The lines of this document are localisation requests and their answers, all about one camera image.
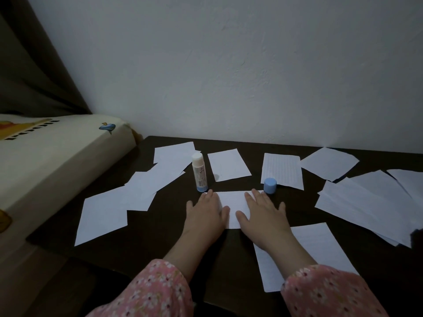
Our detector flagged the single lined paper sheet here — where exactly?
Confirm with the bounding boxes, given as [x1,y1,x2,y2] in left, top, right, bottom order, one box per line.
[203,190,265,230]
[253,222,360,293]

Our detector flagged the blue glue stick cap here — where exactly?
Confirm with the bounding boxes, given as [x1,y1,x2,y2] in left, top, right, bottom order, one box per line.
[263,177,278,195]

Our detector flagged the beige mattress with whale print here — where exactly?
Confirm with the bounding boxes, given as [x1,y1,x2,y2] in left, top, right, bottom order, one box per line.
[0,114,137,261]

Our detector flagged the person's right forearm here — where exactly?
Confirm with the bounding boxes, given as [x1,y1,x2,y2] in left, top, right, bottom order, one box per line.
[264,231,389,317]

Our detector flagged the white paper sheets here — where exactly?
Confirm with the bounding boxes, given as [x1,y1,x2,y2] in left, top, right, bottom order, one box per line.
[74,141,423,249]

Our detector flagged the white panda print glue stick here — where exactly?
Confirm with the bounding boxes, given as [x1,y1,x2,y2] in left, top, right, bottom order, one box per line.
[191,152,209,193]

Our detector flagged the person's left hand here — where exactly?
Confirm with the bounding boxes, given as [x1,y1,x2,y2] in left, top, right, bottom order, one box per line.
[183,189,230,248]

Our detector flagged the person's left forearm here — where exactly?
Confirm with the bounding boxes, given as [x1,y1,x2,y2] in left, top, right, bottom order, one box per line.
[85,229,215,317]

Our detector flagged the dark brown curtain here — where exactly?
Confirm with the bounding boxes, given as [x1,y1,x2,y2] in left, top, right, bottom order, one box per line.
[0,0,93,118]

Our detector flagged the person's right hand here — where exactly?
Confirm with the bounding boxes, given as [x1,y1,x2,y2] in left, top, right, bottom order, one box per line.
[235,189,295,253]

